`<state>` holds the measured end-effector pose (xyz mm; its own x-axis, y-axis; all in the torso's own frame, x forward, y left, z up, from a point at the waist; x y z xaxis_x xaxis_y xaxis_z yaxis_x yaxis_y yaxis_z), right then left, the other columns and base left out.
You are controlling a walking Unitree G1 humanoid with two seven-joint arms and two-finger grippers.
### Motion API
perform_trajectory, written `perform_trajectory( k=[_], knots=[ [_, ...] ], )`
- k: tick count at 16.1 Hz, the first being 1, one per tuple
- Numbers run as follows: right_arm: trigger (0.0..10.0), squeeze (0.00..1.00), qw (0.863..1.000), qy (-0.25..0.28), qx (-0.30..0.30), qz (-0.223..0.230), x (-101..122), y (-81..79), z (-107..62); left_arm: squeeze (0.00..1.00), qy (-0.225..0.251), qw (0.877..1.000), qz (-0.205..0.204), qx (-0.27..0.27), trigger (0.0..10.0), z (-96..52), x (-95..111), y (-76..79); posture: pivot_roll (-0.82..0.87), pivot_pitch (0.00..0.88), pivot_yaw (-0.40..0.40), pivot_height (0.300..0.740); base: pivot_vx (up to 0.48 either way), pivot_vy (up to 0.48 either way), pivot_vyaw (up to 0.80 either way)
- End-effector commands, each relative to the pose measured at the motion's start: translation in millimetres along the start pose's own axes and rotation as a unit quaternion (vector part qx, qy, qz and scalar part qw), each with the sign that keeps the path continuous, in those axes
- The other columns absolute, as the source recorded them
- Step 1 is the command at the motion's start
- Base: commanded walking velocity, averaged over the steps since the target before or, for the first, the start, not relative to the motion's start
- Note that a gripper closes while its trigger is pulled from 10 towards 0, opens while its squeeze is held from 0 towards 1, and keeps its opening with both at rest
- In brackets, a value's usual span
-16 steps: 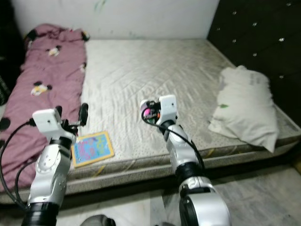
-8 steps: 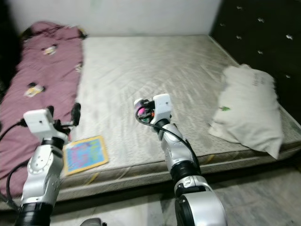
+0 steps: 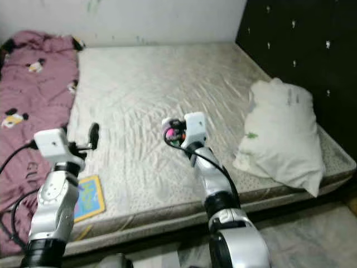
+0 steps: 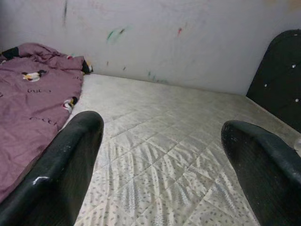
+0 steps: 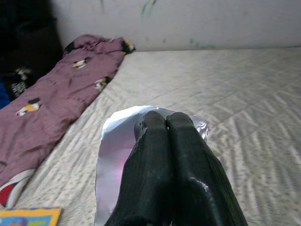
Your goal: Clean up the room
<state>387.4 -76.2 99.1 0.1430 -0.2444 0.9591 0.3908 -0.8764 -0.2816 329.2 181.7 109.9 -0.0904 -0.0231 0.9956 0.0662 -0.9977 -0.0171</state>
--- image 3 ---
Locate colourful children's book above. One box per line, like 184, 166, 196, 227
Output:
73, 174, 107, 224

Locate white pillow with green tree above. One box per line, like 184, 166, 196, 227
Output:
233, 77, 326, 197

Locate white quilted mattress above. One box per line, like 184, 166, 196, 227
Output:
28, 42, 357, 263

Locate silver left robot leg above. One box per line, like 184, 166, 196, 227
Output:
100, 254, 128, 268

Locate black tufted headboard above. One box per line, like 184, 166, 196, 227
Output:
234, 0, 357, 146

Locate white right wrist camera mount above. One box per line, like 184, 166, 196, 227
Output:
183, 112, 207, 147

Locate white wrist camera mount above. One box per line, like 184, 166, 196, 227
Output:
33, 128, 72, 164
183, 112, 207, 147

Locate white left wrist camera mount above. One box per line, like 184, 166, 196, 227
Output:
33, 128, 72, 164

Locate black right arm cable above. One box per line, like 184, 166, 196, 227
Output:
165, 137, 240, 193

